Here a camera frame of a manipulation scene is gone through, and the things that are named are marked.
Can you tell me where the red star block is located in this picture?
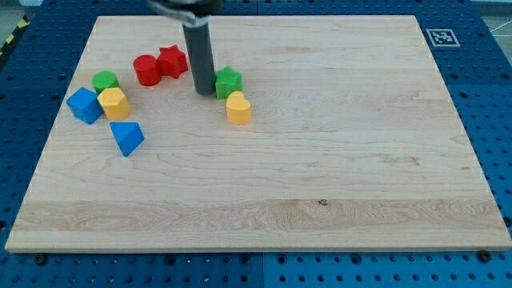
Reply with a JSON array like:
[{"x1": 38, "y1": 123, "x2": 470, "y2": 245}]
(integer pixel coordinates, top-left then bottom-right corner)
[{"x1": 157, "y1": 45, "x2": 189, "y2": 78}]

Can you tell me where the red cylinder block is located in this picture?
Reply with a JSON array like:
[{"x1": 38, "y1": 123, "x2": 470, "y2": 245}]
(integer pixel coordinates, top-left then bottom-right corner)
[{"x1": 133, "y1": 54, "x2": 162, "y2": 86}]

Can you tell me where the black robot arm flange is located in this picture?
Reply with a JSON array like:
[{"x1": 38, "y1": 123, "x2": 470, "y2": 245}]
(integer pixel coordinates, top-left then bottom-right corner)
[{"x1": 146, "y1": 0, "x2": 224, "y2": 27}]

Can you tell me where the green star block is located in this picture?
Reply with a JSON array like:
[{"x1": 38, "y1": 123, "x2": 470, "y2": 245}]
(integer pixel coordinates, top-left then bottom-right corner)
[{"x1": 215, "y1": 66, "x2": 243, "y2": 99}]

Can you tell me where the yellow heart block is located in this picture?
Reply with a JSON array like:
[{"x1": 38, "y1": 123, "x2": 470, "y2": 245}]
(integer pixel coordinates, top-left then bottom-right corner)
[{"x1": 226, "y1": 91, "x2": 251, "y2": 125}]

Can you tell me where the light wooden board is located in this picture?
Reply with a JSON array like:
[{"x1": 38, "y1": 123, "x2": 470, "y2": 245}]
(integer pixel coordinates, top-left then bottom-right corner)
[{"x1": 6, "y1": 15, "x2": 511, "y2": 254}]

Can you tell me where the blue triangle block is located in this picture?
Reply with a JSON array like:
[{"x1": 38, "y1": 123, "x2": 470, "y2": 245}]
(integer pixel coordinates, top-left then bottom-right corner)
[{"x1": 110, "y1": 122, "x2": 145, "y2": 157}]

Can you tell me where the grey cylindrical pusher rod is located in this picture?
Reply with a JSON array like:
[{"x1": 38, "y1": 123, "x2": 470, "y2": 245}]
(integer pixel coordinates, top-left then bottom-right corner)
[{"x1": 182, "y1": 16, "x2": 216, "y2": 96}]

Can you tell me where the yellow hexagon block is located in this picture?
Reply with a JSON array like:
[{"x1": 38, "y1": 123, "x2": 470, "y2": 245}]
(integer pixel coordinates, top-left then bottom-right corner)
[{"x1": 97, "y1": 87, "x2": 131, "y2": 121}]

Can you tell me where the green cylinder block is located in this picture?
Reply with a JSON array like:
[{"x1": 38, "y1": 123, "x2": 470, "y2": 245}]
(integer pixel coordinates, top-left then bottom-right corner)
[{"x1": 91, "y1": 70, "x2": 120, "y2": 94}]

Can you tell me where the blue cube block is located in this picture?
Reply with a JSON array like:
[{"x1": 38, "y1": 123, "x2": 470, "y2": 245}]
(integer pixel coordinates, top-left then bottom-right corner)
[{"x1": 66, "y1": 87, "x2": 103, "y2": 124}]

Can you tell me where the white fiducial marker tag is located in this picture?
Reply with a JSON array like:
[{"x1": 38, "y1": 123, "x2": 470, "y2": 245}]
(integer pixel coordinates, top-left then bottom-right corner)
[{"x1": 426, "y1": 28, "x2": 460, "y2": 47}]

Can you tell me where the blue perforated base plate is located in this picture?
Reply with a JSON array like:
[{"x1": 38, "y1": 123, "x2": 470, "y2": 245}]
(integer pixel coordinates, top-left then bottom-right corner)
[{"x1": 1, "y1": 0, "x2": 511, "y2": 287}]

